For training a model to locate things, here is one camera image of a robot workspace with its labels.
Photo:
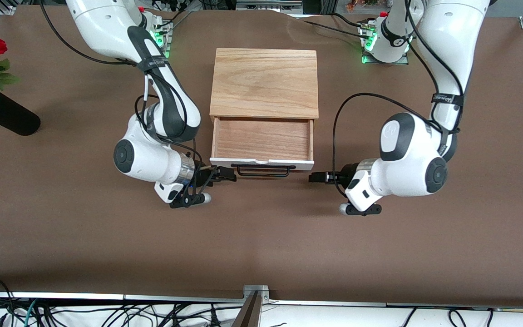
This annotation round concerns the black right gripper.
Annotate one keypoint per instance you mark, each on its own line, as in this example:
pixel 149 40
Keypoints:
pixel 205 175

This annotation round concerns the silver aluminium table edge rail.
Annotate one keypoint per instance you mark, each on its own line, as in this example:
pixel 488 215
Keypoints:
pixel 84 296

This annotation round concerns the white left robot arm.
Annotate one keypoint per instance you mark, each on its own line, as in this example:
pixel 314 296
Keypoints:
pixel 407 168

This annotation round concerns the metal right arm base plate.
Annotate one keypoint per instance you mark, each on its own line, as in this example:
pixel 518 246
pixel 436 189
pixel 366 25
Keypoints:
pixel 169 43

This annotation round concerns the slanted metal camera post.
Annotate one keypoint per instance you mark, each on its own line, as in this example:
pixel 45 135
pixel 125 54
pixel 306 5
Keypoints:
pixel 249 315

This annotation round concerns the wooden drawer cabinet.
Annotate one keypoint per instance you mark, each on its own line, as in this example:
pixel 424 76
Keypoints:
pixel 266 81

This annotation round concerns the silver metal rail bracket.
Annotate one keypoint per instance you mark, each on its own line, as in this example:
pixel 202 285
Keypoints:
pixel 261 290

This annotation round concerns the grey background equipment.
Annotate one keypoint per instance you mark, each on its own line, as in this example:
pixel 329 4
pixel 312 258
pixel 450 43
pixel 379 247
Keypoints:
pixel 268 5

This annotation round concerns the wooden drawer with white front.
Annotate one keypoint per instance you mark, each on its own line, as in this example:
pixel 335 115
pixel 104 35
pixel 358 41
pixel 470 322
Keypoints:
pixel 261 138

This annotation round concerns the black cylindrical vase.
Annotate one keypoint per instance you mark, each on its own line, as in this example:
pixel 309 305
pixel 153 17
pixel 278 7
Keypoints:
pixel 12 118

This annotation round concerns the brown table cover mat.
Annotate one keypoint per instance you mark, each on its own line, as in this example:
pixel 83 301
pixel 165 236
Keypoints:
pixel 261 236

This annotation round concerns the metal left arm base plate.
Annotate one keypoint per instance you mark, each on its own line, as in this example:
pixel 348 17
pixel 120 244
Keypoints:
pixel 393 62

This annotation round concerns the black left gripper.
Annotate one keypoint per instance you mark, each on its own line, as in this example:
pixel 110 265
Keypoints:
pixel 344 176

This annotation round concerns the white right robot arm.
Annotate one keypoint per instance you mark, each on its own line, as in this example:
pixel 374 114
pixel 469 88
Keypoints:
pixel 152 159

